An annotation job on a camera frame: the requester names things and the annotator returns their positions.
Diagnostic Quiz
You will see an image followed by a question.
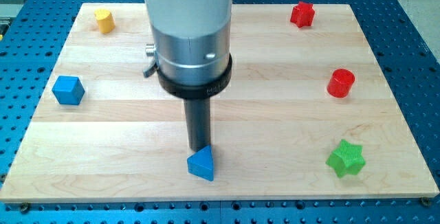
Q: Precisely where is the green star block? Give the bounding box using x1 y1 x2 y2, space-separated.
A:
326 139 366 178

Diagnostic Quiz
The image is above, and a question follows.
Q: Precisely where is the red cylinder block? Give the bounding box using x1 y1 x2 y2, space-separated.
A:
327 69 355 98

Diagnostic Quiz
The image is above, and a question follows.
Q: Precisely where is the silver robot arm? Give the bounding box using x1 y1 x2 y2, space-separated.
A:
145 0 232 86

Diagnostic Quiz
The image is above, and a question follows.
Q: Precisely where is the blue triangle block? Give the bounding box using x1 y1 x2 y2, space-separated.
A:
187 145 215 181

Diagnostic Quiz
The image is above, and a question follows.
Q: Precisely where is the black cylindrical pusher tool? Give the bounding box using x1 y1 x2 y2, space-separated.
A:
157 54 233 152

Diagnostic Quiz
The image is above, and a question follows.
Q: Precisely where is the wooden board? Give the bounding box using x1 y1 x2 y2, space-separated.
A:
1 3 439 203

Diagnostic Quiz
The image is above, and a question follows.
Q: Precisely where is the blue cube block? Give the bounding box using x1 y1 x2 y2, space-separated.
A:
52 76 85 105

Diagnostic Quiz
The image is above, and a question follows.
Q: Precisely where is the yellow cylinder block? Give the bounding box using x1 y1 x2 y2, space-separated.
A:
94 8 116 34

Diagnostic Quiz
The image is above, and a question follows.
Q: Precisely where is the red star block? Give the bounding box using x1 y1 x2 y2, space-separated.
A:
290 1 315 27

